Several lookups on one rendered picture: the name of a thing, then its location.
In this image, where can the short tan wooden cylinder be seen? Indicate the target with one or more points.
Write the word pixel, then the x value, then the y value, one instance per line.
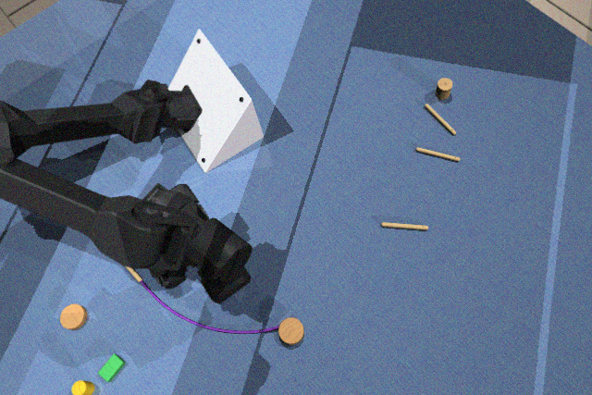
pixel 443 89

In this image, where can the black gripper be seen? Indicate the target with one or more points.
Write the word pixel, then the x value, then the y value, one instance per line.
pixel 219 291

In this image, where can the green rectangular block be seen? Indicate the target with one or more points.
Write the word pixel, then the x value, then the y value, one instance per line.
pixel 111 367

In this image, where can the thin wooden stick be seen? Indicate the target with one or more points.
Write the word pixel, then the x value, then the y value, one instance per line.
pixel 440 119
pixel 437 154
pixel 398 225

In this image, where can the yellow cylinder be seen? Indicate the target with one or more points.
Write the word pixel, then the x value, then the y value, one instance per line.
pixel 83 388

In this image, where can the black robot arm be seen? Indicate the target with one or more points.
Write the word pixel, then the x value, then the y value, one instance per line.
pixel 164 232

